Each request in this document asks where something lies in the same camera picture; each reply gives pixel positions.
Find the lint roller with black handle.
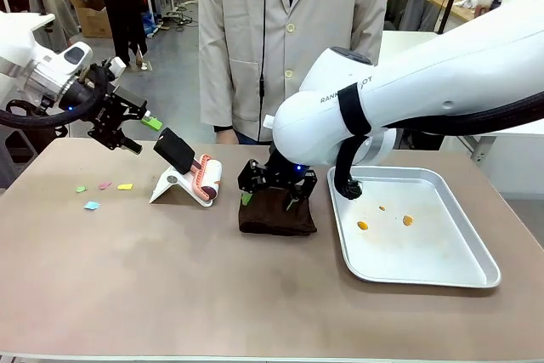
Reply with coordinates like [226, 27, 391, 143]
[153, 127, 224, 203]

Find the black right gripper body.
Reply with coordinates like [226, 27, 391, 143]
[248, 148, 318, 192]

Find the small wooden side table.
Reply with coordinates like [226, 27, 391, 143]
[426, 0, 482, 25]

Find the black hand wheel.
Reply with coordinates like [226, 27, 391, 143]
[4, 99, 38, 120]

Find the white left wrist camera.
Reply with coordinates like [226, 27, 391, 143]
[104, 56, 128, 82]

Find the brown cloth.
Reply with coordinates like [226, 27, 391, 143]
[237, 189, 319, 237]

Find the thin black lanyard cable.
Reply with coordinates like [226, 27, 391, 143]
[258, 0, 269, 103]

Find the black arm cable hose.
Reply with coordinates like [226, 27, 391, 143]
[333, 90, 544, 202]
[0, 63, 110, 130]

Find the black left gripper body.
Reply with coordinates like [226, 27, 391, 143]
[82, 81, 129, 144]

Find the white paper sheet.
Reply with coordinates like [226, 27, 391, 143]
[148, 166, 213, 209]

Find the black velcro strap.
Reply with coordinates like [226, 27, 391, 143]
[337, 82, 373, 137]

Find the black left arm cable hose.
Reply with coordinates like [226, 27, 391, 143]
[0, 63, 110, 130]

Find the person in beige skirt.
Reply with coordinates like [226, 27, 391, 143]
[14, 0, 81, 54]

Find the person in beige coat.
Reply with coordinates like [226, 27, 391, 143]
[198, 0, 390, 145]

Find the cardboard box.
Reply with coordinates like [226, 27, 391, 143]
[75, 0, 114, 39]

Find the silver metal tray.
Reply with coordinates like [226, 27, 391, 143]
[326, 165, 502, 290]

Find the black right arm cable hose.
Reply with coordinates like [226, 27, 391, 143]
[333, 90, 544, 202]

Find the blue bag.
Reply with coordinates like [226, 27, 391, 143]
[141, 11, 162, 40]

